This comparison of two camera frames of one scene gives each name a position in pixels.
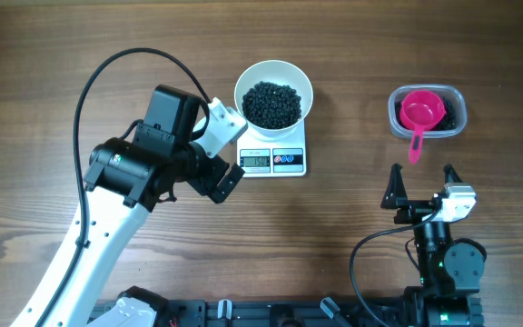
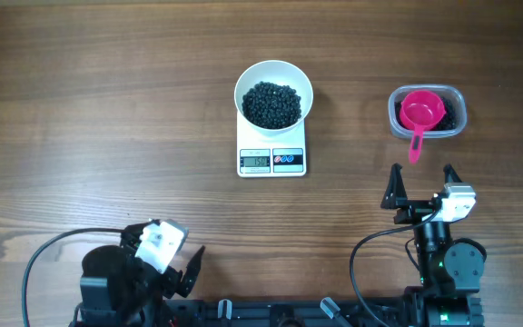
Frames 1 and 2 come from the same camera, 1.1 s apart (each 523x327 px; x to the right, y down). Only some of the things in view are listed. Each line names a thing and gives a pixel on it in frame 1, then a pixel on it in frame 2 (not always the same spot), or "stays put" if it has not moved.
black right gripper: [396, 197] stays put
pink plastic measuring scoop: [420, 110] stays put
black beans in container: [448, 122] stays put
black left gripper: [205, 183] → [174, 280]
